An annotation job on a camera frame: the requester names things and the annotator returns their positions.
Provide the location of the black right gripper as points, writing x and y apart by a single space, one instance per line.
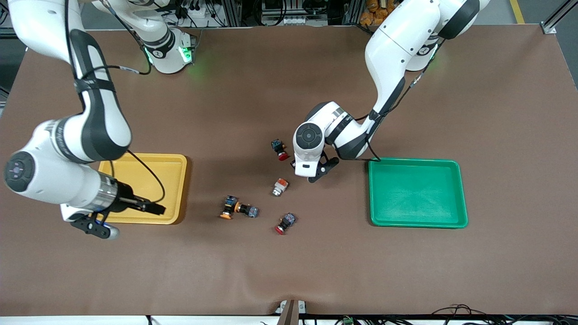
124 201

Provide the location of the orange and white push button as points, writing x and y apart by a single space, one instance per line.
280 185

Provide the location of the yellow push button blue body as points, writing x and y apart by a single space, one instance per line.
229 206

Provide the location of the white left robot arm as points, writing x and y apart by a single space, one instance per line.
393 49

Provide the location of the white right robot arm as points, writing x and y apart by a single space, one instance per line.
99 122

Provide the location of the red mushroom push button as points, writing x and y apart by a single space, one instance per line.
279 146
286 222

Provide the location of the yellow plastic tray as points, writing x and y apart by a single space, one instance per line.
153 180

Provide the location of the yellow push button black body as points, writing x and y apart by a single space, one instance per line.
248 210

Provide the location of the brown table mat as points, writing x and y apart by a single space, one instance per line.
289 90

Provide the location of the green plastic tray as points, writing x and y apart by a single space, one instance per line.
415 194

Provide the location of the white power strip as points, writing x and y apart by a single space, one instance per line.
289 20
198 17

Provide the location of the green terminal connector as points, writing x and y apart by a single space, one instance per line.
347 321

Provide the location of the bag of orange items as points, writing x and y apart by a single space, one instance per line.
372 16

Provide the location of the aluminium frame post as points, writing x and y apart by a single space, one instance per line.
553 22

